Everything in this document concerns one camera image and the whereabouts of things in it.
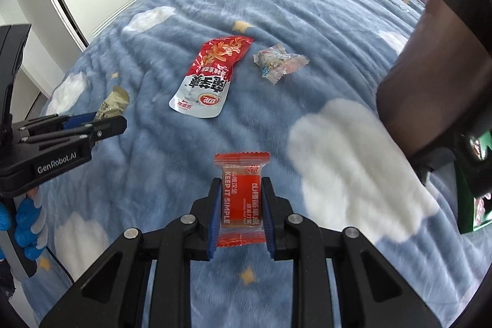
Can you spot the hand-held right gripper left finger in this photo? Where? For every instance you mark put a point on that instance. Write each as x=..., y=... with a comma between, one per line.
x=215, y=216

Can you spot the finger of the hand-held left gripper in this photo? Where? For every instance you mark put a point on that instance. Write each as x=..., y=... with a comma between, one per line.
x=107, y=126
x=77, y=121

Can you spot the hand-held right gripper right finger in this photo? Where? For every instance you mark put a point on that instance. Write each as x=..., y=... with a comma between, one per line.
x=269, y=216

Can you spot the small green candy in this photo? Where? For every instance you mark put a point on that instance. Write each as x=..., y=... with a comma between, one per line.
x=115, y=101

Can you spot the small red snack packet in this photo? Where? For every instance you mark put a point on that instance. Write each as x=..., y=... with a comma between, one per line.
x=242, y=197

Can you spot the red and white snack pouch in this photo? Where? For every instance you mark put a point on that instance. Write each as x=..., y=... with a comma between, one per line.
x=207, y=82

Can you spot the clear candy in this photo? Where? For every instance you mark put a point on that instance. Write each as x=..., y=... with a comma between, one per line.
x=275, y=61

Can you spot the green tray box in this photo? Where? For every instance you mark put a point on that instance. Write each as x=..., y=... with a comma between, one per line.
x=463, y=205

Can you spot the person's left hand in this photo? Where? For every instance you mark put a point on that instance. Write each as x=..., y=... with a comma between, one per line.
x=23, y=224

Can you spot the brown and black cylindrical container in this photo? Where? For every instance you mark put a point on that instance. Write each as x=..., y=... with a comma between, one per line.
x=430, y=82

